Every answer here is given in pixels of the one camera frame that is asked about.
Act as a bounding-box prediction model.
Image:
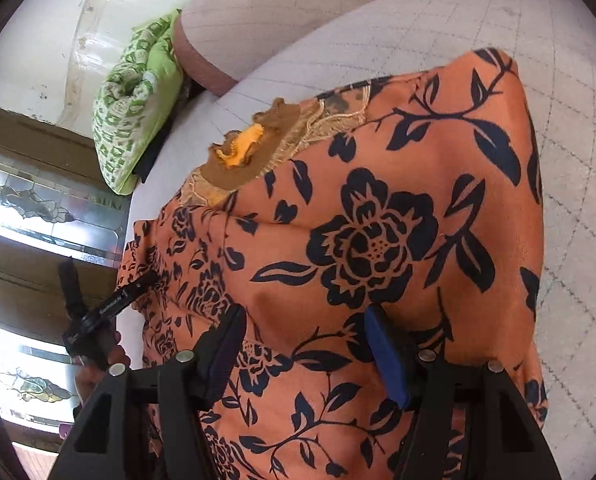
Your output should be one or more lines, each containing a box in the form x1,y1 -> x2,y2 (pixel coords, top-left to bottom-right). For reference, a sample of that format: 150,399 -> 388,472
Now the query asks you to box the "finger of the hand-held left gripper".
85,271 -> 161,328
57,256 -> 81,323

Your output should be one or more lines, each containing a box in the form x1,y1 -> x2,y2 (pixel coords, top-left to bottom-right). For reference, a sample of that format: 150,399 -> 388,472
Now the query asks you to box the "orange floral garment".
117,47 -> 549,480

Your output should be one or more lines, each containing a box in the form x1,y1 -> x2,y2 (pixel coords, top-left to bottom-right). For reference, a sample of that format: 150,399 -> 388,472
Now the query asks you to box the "green patterned pillow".
92,9 -> 189,196

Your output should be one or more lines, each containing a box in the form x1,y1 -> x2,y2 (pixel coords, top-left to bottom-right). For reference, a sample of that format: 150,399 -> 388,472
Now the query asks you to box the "pink padded headboard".
172,0 -> 461,99

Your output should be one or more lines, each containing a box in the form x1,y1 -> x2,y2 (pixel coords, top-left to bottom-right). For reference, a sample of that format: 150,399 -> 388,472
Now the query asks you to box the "black folded cloth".
137,77 -> 206,185

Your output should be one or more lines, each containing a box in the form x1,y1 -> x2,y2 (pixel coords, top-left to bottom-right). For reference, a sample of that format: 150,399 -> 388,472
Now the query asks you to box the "person's left hand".
73,331 -> 132,418

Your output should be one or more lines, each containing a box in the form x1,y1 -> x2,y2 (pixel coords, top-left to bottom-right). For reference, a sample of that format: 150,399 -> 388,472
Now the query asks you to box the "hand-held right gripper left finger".
43,304 -> 249,480

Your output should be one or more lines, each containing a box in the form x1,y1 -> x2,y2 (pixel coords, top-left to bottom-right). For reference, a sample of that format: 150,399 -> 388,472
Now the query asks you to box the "stained glass wooden door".
0,100 -> 135,443

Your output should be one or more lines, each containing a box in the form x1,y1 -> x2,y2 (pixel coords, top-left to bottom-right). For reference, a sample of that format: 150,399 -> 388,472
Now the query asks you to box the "white quilted bed mattress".
125,0 -> 596,480

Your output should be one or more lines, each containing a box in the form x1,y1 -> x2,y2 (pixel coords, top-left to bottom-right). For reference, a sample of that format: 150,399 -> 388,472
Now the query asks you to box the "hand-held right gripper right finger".
365,304 -> 564,480

